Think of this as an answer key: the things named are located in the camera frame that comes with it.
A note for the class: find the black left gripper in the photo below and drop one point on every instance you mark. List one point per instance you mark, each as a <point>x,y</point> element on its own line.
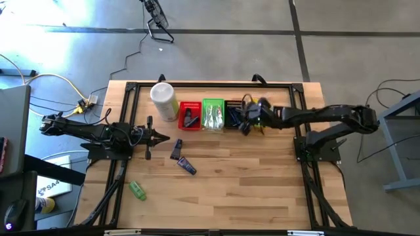
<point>141,135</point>

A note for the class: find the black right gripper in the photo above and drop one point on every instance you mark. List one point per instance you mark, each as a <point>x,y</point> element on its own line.
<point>262,114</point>

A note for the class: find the dark packet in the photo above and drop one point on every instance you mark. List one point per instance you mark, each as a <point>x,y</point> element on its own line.
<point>233,118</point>

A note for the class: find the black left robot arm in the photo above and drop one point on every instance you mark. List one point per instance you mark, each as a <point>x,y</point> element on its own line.
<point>82,129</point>

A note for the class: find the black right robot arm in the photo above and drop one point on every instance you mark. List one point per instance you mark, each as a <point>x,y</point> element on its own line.
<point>328,114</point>

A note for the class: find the yellow plastic basket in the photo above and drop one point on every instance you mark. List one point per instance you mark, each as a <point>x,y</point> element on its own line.
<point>255,102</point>

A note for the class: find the black plastic basket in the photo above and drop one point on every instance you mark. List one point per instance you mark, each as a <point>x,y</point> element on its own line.
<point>234,104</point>

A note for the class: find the green plastic basket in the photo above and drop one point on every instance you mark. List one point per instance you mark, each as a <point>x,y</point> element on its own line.
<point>213,101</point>

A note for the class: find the white green wipes canister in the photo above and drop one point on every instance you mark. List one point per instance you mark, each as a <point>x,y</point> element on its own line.
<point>162,95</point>

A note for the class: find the black table clamp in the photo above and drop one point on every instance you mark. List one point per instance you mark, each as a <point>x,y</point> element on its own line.
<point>259,78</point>
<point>161,78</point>

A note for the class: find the red plastic basket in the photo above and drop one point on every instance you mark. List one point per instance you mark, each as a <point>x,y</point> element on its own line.
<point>197,105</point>

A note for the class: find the white power strip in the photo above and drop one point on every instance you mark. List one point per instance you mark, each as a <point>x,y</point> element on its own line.
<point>93,99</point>

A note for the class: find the silver aluminium bar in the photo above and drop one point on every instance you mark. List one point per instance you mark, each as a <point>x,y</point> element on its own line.
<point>121,232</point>
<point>305,233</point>

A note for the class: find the white printed box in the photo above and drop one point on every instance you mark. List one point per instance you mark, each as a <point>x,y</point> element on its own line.
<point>52,190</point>

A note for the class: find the yellow white cup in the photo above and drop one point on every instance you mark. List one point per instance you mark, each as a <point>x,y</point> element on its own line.
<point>46,206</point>

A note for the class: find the grey cabinet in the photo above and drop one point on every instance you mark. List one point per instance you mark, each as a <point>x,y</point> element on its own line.
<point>13,131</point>

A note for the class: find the grey metal table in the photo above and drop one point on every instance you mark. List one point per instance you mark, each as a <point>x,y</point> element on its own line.
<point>391,154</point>

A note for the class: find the black side desk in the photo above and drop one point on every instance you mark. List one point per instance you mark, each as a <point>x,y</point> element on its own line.
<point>16,190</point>

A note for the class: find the grey floor bar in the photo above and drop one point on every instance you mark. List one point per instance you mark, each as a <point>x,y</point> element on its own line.
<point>19,72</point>

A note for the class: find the black computer mouse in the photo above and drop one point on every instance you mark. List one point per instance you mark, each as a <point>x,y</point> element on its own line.
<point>14,213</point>

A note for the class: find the black aluminium table frame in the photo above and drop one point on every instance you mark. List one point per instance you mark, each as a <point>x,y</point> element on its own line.
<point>213,85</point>

